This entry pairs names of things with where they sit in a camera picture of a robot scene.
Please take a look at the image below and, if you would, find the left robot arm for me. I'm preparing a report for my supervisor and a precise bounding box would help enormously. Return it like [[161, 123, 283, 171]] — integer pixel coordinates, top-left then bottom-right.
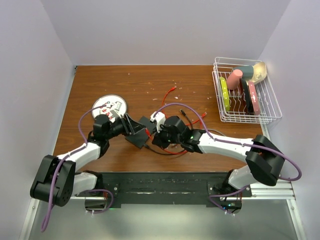
[[29, 114, 146, 207]]

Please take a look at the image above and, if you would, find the dark green cup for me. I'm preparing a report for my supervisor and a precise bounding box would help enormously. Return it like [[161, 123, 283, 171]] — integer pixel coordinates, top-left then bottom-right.
[[233, 65, 254, 80]]

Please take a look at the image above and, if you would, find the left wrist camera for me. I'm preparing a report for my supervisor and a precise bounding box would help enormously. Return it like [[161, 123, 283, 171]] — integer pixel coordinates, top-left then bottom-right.
[[110, 101, 123, 112]]

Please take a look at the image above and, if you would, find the aluminium frame rail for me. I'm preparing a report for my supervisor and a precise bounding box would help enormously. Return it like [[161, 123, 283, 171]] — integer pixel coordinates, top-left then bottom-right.
[[29, 180, 306, 240]]

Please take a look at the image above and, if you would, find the pink cup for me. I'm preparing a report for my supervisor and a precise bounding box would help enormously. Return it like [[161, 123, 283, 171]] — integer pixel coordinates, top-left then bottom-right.
[[226, 69, 243, 90]]

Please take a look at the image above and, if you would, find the black cable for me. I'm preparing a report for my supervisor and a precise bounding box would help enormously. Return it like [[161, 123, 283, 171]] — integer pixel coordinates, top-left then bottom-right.
[[143, 108, 198, 156]]

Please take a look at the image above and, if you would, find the yellow-green plate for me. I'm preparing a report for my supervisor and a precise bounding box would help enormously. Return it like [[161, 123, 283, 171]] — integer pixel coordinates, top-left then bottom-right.
[[219, 76, 230, 112]]

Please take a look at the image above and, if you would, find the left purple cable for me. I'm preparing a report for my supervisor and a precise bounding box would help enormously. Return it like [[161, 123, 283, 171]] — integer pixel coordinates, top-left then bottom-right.
[[41, 107, 115, 233]]

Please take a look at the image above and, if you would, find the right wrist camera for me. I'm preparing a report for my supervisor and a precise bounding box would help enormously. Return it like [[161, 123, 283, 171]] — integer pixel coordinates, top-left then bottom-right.
[[149, 111, 166, 133]]

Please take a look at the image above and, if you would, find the black network switch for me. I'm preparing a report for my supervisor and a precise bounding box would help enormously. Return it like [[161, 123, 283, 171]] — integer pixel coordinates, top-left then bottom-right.
[[125, 116, 156, 149]]

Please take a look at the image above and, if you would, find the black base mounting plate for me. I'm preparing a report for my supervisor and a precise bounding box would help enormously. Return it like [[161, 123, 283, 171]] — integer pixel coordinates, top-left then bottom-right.
[[79, 172, 252, 213]]

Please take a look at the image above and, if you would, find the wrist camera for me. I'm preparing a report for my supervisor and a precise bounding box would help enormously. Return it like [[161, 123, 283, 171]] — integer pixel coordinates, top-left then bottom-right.
[[149, 111, 166, 133], [110, 101, 123, 112]]

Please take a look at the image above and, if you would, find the white round patterned plate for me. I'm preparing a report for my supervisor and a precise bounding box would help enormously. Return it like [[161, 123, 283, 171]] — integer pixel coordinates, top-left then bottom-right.
[[92, 94, 128, 123]]

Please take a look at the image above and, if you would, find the white wire dish rack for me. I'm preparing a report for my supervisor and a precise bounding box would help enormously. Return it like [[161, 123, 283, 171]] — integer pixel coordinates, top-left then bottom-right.
[[212, 57, 282, 124]]

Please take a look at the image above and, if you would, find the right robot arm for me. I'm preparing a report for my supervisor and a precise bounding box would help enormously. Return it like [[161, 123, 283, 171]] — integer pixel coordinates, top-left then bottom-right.
[[150, 112, 285, 197]]

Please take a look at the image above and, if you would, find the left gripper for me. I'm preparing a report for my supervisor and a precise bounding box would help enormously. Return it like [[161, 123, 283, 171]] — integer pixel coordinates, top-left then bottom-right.
[[104, 113, 146, 140]]

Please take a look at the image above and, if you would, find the beige bowl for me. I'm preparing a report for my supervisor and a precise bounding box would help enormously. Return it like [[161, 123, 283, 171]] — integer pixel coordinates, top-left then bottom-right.
[[251, 61, 267, 84]]

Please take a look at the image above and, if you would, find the pink plate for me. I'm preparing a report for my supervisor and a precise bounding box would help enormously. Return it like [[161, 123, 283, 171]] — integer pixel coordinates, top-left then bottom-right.
[[248, 81, 261, 116]]

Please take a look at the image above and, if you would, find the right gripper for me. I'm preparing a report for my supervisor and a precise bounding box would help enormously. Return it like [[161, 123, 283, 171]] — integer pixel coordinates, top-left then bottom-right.
[[152, 122, 183, 150]]

